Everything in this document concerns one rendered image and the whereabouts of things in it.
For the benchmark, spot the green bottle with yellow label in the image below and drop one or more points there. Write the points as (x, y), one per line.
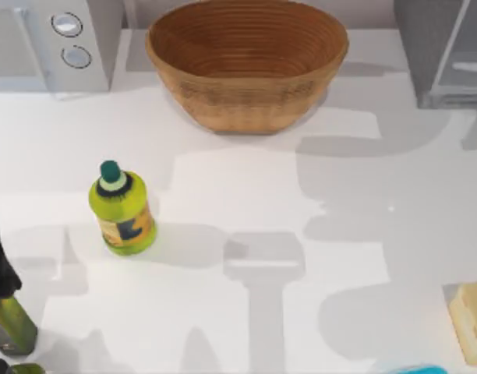
(125, 218)

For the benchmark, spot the olive green bottle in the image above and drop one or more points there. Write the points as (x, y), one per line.
(26, 369)
(12, 327)

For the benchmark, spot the turquoise object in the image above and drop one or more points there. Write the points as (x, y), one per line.
(414, 369)

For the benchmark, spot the pale microwave oven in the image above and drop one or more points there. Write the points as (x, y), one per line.
(102, 46)

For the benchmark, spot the brown woven basket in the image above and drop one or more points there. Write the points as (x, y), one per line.
(246, 62)

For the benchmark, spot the round grey microwave knob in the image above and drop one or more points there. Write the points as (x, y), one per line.
(76, 56)
(67, 24)

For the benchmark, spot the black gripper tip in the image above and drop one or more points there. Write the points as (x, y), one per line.
(1, 265)

